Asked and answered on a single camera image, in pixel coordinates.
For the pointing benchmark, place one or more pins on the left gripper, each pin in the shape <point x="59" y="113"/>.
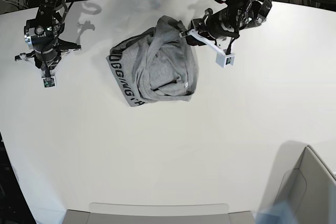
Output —
<point x="215" y="26"/>

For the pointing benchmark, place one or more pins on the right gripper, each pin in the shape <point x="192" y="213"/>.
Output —
<point x="44" y="43"/>

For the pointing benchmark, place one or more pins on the grey T-shirt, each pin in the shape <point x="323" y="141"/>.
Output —
<point x="156" y="65"/>

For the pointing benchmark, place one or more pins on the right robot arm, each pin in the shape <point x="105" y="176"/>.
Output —
<point x="48" y="10"/>

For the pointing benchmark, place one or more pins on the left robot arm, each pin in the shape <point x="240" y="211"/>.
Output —
<point x="252" y="14"/>

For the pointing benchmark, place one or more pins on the grey tray front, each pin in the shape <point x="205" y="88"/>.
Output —
<point x="114" y="213"/>

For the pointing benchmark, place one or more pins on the grey plastic bin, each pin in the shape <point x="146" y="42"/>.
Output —
<point x="306" y="193"/>

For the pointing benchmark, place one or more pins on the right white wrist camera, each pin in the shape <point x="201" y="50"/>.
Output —
<point x="49" y="82"/>

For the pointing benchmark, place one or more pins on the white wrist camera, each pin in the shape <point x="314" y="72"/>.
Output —
<point x="49" y="82"/>
<point x="223" y="59"/>

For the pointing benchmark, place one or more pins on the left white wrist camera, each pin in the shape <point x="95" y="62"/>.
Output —
<point x="223" y="59"/>

